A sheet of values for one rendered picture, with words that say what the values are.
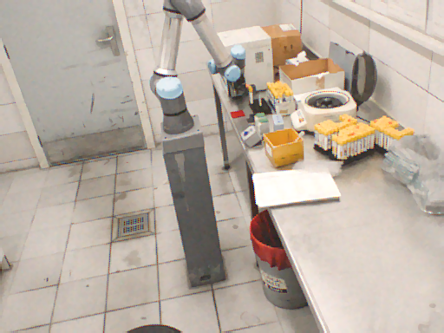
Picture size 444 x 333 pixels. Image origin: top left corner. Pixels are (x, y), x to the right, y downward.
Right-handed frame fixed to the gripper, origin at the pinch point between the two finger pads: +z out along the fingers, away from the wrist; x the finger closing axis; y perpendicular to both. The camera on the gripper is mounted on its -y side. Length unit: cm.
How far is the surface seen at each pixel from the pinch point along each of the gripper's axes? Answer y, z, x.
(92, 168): -53, 137, -115
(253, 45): -16.2, -16.5, 12.9
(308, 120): 47, -29, 23
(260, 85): -4.4, 3.8, 14.9
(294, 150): 67, -40, 10
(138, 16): -129, 51, -51
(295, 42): -40, 13, 47
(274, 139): 56, -34, 4
